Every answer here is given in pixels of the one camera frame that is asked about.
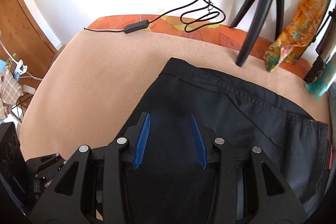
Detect black pants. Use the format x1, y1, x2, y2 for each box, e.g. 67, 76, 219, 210
120, 58, 331, 223

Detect checkered cloth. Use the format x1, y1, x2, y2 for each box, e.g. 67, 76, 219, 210
1, 68, 23, 119

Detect white power strip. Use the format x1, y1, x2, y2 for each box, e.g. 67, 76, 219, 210
13, 60, 27, 79

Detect folded black tripod stick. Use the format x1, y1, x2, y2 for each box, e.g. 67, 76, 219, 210
303, 9, 335, 84

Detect orange patterned cloth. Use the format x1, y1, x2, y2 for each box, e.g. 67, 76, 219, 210
263, 0, 329, 72

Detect black tripod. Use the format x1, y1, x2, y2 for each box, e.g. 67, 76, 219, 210
230, 0, 285, 67

